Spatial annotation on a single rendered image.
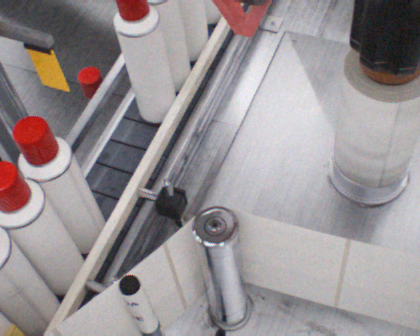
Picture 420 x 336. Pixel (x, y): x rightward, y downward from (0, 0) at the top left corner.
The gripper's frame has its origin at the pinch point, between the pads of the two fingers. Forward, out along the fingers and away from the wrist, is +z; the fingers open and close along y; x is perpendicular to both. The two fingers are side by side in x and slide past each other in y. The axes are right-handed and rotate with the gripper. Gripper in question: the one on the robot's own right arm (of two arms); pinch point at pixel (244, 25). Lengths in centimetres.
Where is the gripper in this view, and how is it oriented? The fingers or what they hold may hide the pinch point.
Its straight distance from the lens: 47.2
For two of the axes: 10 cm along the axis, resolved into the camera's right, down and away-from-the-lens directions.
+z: 0.9, 5.7, 8.2
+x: -9.1, -2.8, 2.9
